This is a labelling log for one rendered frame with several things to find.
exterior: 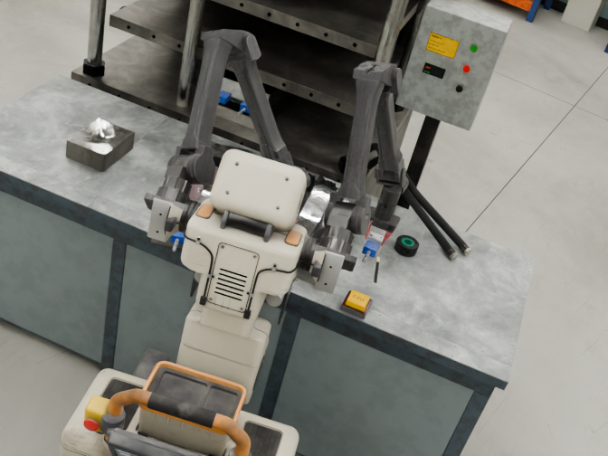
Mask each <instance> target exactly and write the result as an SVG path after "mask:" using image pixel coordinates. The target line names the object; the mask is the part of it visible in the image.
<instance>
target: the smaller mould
mask: <svg viewBox="0 0 608 456"><path fill-rule="evenodd" d="M134 137H135V132H133V131H130V130H128V129H125V128H122V127H120V126H117V125H115V124H112V123H109V122H108V121H105V120H103V119H96V120H95V121H93V122H92V123H90V124H89V125H88V126H87V127H86V128H84V129H82V130H81V131H79V132H78V133H76V134H75V135H73V136H72V137H70V138H68V139H67V143H66V157H67V158H69V159H72V160H74V161H77V162H79V163H82V164H83V165H86V166H90V167H92V168H94V169H97V170H99V171H101V172H104V171H106V170H107V169H108V168H109V167H111V166H112V165H114V164H115V163H116V162H117V161H119V160H120V159H121V158H122V157H124V156H125V155H126V154H127V153H128V152H129V151H131V150H132V149H133V146H134Z"/></svg>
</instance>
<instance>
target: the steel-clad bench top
mask: <svg viewBox="0 0 608 456"><path fill-rule="evenodd" d="M96 119H103V120H105V121H108V122H109V123H112V124H115V125H117V126H120V127H122V128H125V129H128V130H130V131H133V132H135V137H134V146H133V149H132V150H131V151H129V152H128V153H127V154H126V155H125V156H124V157H122V158H121V159H120V160H119V161H117V162H116V163H115V164H114V165H112V166H111V167H109V168H108V169H107V170H106V171H104V172H101V171H99V170H97V169H94V168H92V167H90V166H86V165H83V164H82V163H79V162H77V161H74V160H72V159H69V158H67V157H66V143H67V139H68V138H70V137H72V136H73V135H75V134H76V133H78V132H79V131H81V130H82V129H84V128H86V127H87V126H88V125H89V124H90V123H92V122H93V121H95V120H96ZM187 129H188V124H186V123H184V122H182V121H179V120H176V119H172V118H170V117H168V116H166V115H163V114H160V113H158V112H155V111H154V110H151V109H147V108H144V107H142V106H139V105H138V104H135V103H133V102H130V101H127V100H124V99H122V98H119V97H116V96H114V95H111V94H109V93H107V92H105V91H102V90H98V89H95V88H93V87H91V86H89V85H86V84H83V83H81V82H78V81H75V80H72V79H70V78H67V77H65V76H62V75H61V74H60V75H58V76H56V77H54V78H53V79H51V80H49V81H47V82H45V83H44V84H42V85H40V86H39V87H37V88H35V89H33V90H31V91H29V92H27V93H25V94H24V95H23V96H21V97H19V98H17V99H16V100H13V101H11V102H9V103H8V104H6V105H4V106H3V107H2V108H0V171H2V172H4V173H6V174H8V175H10V176H14V177H16V178H19V179H21V180H23V181H25V182H27V183H30V184H32V185H36V186H38V187H41V188H42V189H44V190H47V191H49V192H52V193H54V194H56V195H59V196H62V197H64V198H66V199H69V200H71V201H73V202H75V203H77V204H81V205H84V206H86V207H88V208H90V209H92V210H95V211H97V212H99V213H102V214H105V215H107V216H109V217H112V218H114V219H116V220H119V221H121V222H123V223H126V224H129V225H131V226H134V227H136V228H138V229H140V230H142V231H145V232H147V230H148V226H149V220H150V215H151V210H149V209H148V208H147V205H146V203H145V200H144V197H145V194H146V193H150V194H152V195H155V194H156V192H157V189H158V187H159V186H163V184H164V182H165V179H166V178H165V177H164V176H165V174H166V168H167V163H168V160H169V159H170V157H172V156H173V155H174V154H175V153H176V147H177V146H181V143H182V141H183V138H184V136H185V134H186V131H187ZM394 215H396V216H399V217H400V218H401V219H400V221H399V224H397V226H396V228H395V230H394V233H393V234H392V235H391V236H390V237H389V238H388V239H387V240H386V241H385V243H384V244H383V246H382V248H381V250H380V252H379V253H378V255H376V256H375V257H374V258H373V257H370V256H369V257H368V259H367V260H366V262H362V260H363V259H364V257H365V254H363V253H362V251H363V248H364V245H365V243H366V235H361V234H360V235H357V234H353V235H355V239H353V241H352V243H351V245H352V246H353V248H352V251H351V253H350V255H352V256H355V257H357V260H356V265H355V268H354V269H353V271H346V270H342V269H341V271H340V273H339V276H338V279H337V285H336V287H335V290H334V293H333V294H330V293H327V292H325V291H321V290H316V289H314V285H312V284H310V283H307V282H306V281H303V280H300V279H296V280H295V281H294V282H293V284H292V287H291V291H290V292H291V293H294V294H296V295H299V296H301V297H302V298H305V299H309V300H311V301H313V302H316V303H318V304H320V305H322V306H324V307H327V308H329V309H333V310H335V311H337V312H339V313H342V314H344V315H346V316H349V317H351V318H354V319H356V320H359V321H361V322H364V323H366V324H367V325H370V326H372V327H374V328H378V329H381V330H383V331H384V332H387V333H389V334H392V335H394V336H396V337H399V338H402V339H404V340H406V341H409V342H411V343H414V344H415V345H417V346H420V347H424V348H426V349H428V350H431V351H432V352H435V353H437V354H439V355H442V356H446V357H448V358H449V359H452V360H454V361H456V362H459V363H461V364H464V365H466V366H469V367H471V368H474V369H476V370H478V371H481V372H482V373H485V374H487V375H491V376H493V377H496V378H498V379H499V380H502V381H504V382H507V383H509V378H510V374H511V369H512V366H513V361H514V356H515V352H516V347H517V343H518V335H519V330H520V327H521V322H522V318H523V313H524V309H525V305H526V300H527V292H528V288H529V283H530V279H531V274H532V270H533V266H534V261H535V259H534V258H531V257H529V256H526V255H525V254H522V253H519V252H515V251H513V250H510V249H509V248H506V247H503V246H501V245H498V244H496V243H494V242H490V241H487V240H485V239H482V238H480V237H478V236H475V235H473V234H470V233H466V232H464V231H462V230H459V229H457V228H454V227H451V228H452V229H453V230H454V231H455V232H456V233H457V234H458V235H459V236H460V237H461V238H462V240H463V241H465V242H466V243H467V244H468V245H469V247H470V248H471V249H472V251H471V253H470V254H469V255H465V254H464V253H463V252H462V251H461V250H460V248H459V247H458V246H457V245H456V244H455V243H454V242H453V241H452V240H451V238H450V237H449V236H448V235H447V234H446V233H445V232H444V230H443V229H442V228H441V227H440V226H439V225H438V224H437V223H436V222H435V221H434V220H433V219H432V221H433V222H434V223H435V225H436V226H437V227H438V229H439V230H440V231H441V233H442V234H443V236H444V237H445V238H446V240H447V241H448V242H449V244H450V245H451V247H452V248H453V249H454V250H455V251H456V252H457V254H458V257H457V258H456V259H454V260H451V259H450V257H449V256H448V255H447V253H446V252H445V251H444V249H443V248H442V247H441V245H440V244H439V243H438V242H437V241H436V239H435V238H434V237H433V235H432V234H431V232H430V231H429V230H428V228H427V227H426V226H425V224H424V223H423V221H422V220H421V219H420V217H419V216H418V215H417V213H415V212H413V211H410V210H408V209H405V208H403V207H401V206H398V205H397V206H396V207H395V210H394ZM400 235H409V236H412V237H413V238H414V239H416V240H417V241H418V243H419V248H418V251H417V253H416V254H415V255H414V256H413V257H405V256H403V255H401V254H399V253H398V252H397V251H396V250H395V249H394V245H395V242H396V239H397V237H398V236H400ZM376 257H380V260H379V268H378V275H377V283H375V282H374V279H375V266H376ZM350 290H351V291H352V290H355V291H358V292H360V293H363V294H365V295H367V296H369V297H370V299H372V300H373V302H372V305H371V307H370V309H369V310H368V312H367V314H366V317H365V319H362V318H359V317H357V316H355V315H352V314H350V313H347V312H345V311H344V310H341V309H340V308H341V305H342V303H343V301H344V299H345V297H346V295H347V294H348V292H349V291H350ZM326 294H327V295H326ZM322 300H323V301H322Z"/></svg>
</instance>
